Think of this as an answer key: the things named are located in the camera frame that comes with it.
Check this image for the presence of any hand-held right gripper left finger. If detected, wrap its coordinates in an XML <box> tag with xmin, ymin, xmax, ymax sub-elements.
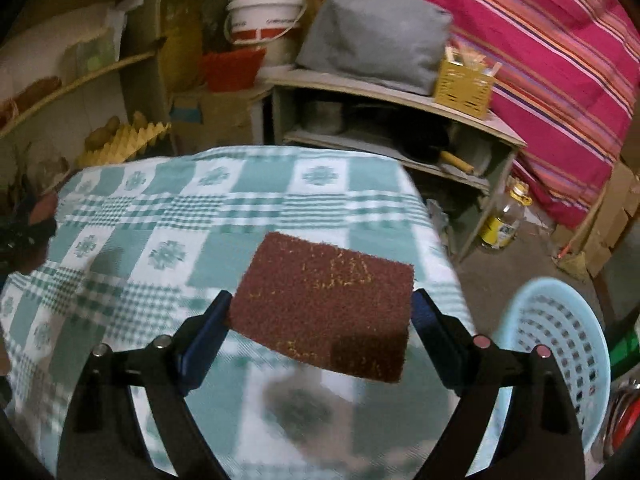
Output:
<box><xmin>57</xmin><ymin>290</ymin><xmax>233</xmax><ymax>480</ymax></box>

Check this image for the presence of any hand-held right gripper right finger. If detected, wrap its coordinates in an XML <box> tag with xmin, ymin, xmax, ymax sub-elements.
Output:
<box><xmin>410</xmin><ymin>287</ymin><xmax>586</xmax><ymax>480</ymax></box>

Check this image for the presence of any dark red scouring pad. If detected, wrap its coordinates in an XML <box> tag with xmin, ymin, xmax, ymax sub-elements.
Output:
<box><xmin>227</xmin><ymin>231</ymin><xmax>416</xmax><ymax>385</ymax></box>

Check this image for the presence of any light blue plastic basket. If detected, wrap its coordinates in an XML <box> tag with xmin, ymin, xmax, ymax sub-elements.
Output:
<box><xmin>492</xmin><ymin>277</ymin><xmax>612</xmax><ymax>461</ymax></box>

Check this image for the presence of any green white checked tablecloth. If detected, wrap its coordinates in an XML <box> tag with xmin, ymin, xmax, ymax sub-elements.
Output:
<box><xmin>0</xmin><ymin>145</ymin><xmax>506</xmax><ymax>480</ymax></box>

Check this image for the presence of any clear oil bottle yellow label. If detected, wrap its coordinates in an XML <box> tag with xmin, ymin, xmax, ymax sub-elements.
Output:
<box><xmin>479</xmin><ymin>182</ymin><xmax>532</xmax><ymax>252</ymax></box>

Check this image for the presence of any yellow egg tray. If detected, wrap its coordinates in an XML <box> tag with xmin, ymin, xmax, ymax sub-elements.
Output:
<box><xmin>75</xmin><ymin>111</ymin><xmax>173</xmax><ymax>168</ymax></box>

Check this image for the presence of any brown sweet potato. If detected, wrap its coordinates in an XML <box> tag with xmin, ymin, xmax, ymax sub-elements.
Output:
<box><xmin>15</xmin><ymin>76</ymin><xmax>63</xmax><ymax>106</ymax></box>

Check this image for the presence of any curved wooden shelf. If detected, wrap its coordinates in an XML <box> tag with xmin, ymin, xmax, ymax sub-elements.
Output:
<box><xmin>0</xmin><ymin>0</ymin><xmax>176</xmax><ymax>176</ymax></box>

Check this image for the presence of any wooden rolling pin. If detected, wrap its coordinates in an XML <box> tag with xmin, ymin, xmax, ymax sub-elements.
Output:
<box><xmin>439</xmin><ymin>150</ymin><xmax>473</xmax><ymax>173</ymax></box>

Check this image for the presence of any clear plastic container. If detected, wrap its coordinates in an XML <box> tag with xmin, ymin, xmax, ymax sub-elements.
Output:
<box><xmin>65</xmin><ymin>30</ymin><xmax>121</xmax><ymax>72</ymax></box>

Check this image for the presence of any folded brown cardboard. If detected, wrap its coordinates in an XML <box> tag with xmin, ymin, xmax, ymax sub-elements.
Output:
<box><xmin>550</xmin><ymin>150</ymin><xmax>640</xmax><ymax>281</ymax></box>

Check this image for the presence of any cardboard box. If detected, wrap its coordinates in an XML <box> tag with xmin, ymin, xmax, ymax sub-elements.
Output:
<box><xmin>170</xmin><ymin>85</ymin><xmax>271</xmax><ymax>156</ymax></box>

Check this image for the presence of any grey wooden cabinet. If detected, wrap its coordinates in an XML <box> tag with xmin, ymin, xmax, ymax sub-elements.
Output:
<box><xmin>265</xmin><ymin>67</ymin><xmax>528</xmax><ymax>263</ymax></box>

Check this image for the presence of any yellow toothpick holder box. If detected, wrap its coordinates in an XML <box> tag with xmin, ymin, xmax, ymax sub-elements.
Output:
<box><xmin>432</xmin><ymin>46</ymin><xmax>502</xmax><ymax>120</ymax></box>

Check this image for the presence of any yellow oil jug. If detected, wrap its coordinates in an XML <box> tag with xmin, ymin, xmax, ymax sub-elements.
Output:
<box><xmin>160</xmin><ymin>0</ymin><xmax>203</xmax><ymax>93</ymax></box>

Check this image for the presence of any red plastic basket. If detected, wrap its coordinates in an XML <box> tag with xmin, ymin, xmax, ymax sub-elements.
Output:
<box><xmin>200</xmin><ymin>46</ymin><xmax>267</xmax><ymax>93</ymax></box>

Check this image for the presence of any pink striped blanket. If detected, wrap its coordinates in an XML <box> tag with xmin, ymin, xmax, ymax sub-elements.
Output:
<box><xmin>305</xmin><ymin>0</ymin><xmax>640</xmax><ymax>231</ymax></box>

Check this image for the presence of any grey cushion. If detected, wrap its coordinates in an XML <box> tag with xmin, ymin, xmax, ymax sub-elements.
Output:
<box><xmin>295</xmin><ymin>0</ymin><xmax>453</xmax><ymax>97</ymax></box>

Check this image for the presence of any white plastic bucket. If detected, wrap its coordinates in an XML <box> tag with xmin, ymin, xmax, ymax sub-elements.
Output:
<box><xmin>224</xmin><ymin>0</ymin><xmax>307</xmax><ymax>66</ymax></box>

